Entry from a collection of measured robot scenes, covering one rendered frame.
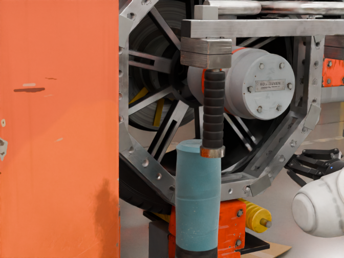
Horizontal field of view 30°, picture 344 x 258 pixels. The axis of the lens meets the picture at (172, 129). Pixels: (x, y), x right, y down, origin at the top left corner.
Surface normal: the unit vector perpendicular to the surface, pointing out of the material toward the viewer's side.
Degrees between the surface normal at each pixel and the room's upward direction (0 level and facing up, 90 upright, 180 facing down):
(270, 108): 90
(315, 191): 38
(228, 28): 90
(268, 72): 90
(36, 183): 90
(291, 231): 0
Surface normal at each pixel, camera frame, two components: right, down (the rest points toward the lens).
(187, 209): -0.47, 0.20
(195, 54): -0.86, 0.09
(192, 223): -0.25, 0.24
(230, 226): 0.51, 0.18
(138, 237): 0.02, -0.98
